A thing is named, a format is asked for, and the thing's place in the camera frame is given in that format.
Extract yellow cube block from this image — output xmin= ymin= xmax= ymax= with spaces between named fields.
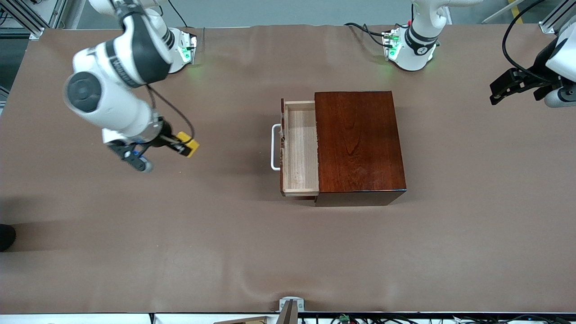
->
xmin=177 ymin=131 xmax=200 ymax=158

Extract light wood drawer white handle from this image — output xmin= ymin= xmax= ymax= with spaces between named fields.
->
xmin=271 ymin=98 xmax=320 ymax=198

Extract grey diagonal metal bar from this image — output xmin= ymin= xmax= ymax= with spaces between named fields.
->
xmin=481 ymin=0 xmax=525 ymax=24

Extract brown table mat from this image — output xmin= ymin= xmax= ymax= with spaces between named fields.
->
xmin=0 ymin=23 xmax=576 ymax=315

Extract dark brown wooden cabinet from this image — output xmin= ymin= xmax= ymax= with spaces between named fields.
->
xmin=314 ymin=91 xmax=408 ymax=207

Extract light wooden plank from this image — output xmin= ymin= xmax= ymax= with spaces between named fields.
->
xmin=214 ymin=316 xmax=269 ymax=324

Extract black round object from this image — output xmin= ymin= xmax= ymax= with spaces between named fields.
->
xmin=0 ymin=224 xmax=17 ymax=252

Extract aluminium frame profile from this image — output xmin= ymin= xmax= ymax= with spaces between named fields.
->
xmin=539 ymin=0 xmax=576 ymax=34
xmin=0 ymin=0 xmax=68 ymax=40

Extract black right arm base cable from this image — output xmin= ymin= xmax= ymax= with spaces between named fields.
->
xmin=169 ymin=0 xmax=189 ymax=28

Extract black left arm base cables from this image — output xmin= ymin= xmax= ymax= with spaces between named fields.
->
xmin=344 ymin=22 xmax=393 ymax=48

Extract grey metal camera mount bracket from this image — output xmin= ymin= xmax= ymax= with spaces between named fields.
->
xmin=275 ymin=297 xmax=305 ymax=324

